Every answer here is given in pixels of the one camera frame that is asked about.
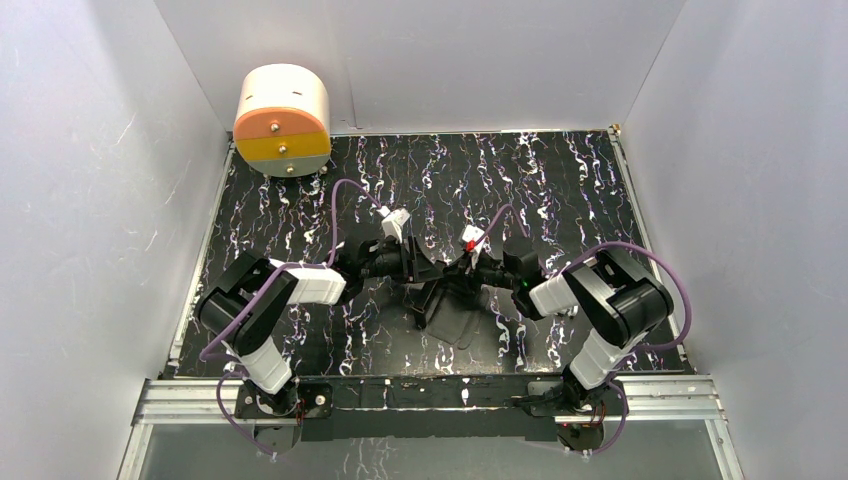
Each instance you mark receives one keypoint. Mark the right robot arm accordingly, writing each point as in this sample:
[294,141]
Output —
[621,298]

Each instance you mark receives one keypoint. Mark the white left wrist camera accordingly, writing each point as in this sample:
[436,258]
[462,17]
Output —
[393,222]

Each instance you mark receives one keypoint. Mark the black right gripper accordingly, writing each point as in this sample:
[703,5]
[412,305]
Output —
[458,271]

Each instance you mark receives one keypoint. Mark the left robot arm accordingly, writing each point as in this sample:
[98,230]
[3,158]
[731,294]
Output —
[243,306]

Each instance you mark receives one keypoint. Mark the round cream drawer cabinet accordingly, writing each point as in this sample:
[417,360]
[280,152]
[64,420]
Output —
[281,127]

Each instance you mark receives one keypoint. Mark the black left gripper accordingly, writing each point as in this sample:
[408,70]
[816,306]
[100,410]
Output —
[409,261]

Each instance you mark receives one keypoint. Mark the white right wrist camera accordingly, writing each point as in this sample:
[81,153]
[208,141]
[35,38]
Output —
[473,243]

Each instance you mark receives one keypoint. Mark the aluminium front rail frame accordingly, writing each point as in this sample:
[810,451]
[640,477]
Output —
[654,426]

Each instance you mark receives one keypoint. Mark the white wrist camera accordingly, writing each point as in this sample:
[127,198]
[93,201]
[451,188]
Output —
[473,243]
[393,222]

